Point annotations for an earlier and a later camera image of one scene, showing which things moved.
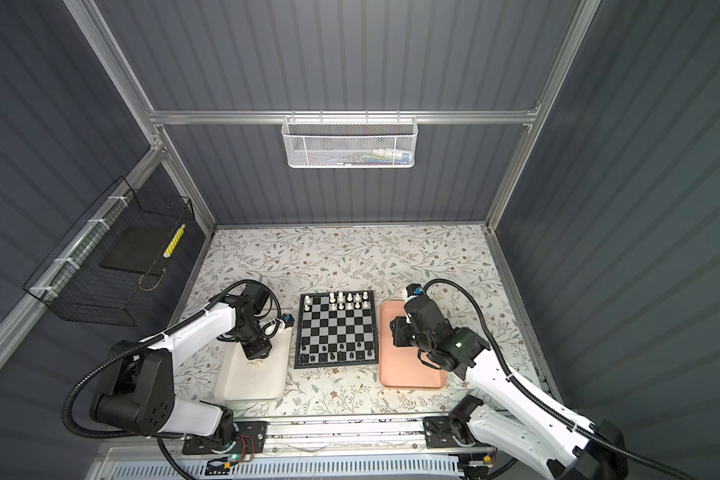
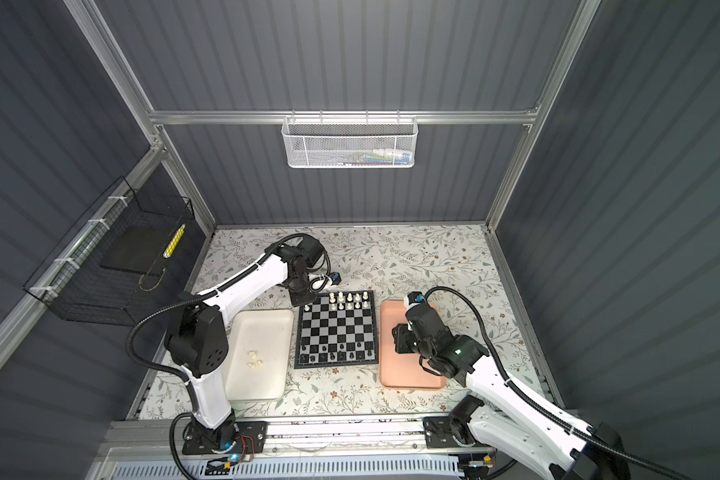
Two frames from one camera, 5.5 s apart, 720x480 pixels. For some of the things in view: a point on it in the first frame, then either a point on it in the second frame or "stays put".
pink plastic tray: (400, 366) stays put
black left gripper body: (256, 346) to (301, 292)
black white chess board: (336, 329) stays put
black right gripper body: (404, 333) stays put
